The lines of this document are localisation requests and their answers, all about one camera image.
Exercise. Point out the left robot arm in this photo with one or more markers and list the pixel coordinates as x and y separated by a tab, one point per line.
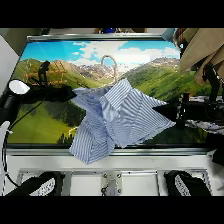
13	103

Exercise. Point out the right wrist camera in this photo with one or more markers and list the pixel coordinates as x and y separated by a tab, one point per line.
183	108

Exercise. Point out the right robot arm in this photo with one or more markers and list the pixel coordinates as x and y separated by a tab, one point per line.
186	183

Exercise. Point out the beige garment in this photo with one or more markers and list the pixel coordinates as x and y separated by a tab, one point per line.
200	46

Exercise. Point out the silver frame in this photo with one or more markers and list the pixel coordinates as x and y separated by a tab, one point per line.
113	152

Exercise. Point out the blue white striped shirt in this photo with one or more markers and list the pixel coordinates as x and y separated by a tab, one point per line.
123	113

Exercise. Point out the white clothes hanger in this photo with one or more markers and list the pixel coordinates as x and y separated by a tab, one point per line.
114	65

